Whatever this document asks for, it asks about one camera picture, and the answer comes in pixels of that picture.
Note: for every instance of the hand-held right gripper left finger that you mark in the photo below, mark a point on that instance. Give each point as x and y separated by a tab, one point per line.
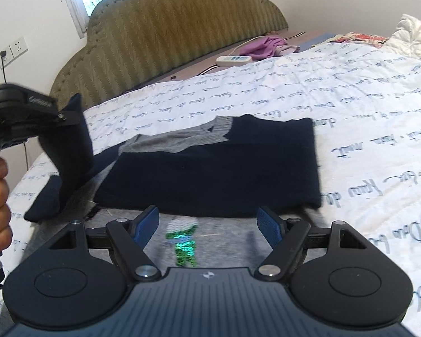
146	225

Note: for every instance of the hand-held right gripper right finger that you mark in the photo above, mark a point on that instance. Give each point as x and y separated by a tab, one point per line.
268	226

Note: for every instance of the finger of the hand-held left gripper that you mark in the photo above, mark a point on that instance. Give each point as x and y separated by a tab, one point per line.
69	118

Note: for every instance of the grey and navy sweater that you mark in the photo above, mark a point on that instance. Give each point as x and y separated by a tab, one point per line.
203	161

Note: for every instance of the olive padded headboard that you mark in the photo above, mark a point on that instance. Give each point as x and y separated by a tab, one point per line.
168	31

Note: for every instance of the white script printed blanket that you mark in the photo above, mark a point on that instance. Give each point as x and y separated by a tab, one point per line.
354	112

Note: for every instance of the white remote control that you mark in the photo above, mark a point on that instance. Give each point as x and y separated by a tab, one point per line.
233	60

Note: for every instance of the purple cloth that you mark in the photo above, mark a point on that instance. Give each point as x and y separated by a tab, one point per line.
263	47

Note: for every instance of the colourful patterned cloth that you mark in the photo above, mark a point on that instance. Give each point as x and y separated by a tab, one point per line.
361	38

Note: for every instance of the white puffy garment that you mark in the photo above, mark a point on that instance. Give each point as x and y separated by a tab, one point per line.
408	37

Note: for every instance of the white wall socket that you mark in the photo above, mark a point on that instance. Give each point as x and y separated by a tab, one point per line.
19	47
4	58

